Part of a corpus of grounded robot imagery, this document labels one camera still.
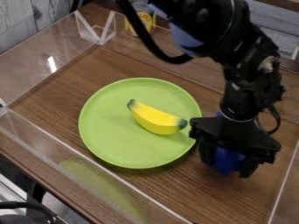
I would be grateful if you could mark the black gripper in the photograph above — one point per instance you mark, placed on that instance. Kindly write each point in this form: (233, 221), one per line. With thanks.
(237, 136)

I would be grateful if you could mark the blue cross-shaped block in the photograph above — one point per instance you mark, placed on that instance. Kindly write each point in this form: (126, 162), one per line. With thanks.
(226, 160)

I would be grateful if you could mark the yellow toy banana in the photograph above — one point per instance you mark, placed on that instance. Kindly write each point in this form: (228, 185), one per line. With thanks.
(154, 120)

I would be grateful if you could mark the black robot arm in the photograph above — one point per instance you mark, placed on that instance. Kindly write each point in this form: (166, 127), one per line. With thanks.
(213, 28)

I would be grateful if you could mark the green round plate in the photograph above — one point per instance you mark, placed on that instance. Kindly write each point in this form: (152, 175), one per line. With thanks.
(110, 133)

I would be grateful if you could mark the clear acrylic front wall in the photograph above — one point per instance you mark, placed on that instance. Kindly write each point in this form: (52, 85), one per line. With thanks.
(89, 188)

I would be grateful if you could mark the clear acrylic corner bracket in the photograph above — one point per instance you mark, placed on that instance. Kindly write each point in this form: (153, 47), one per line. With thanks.
(93, 33)

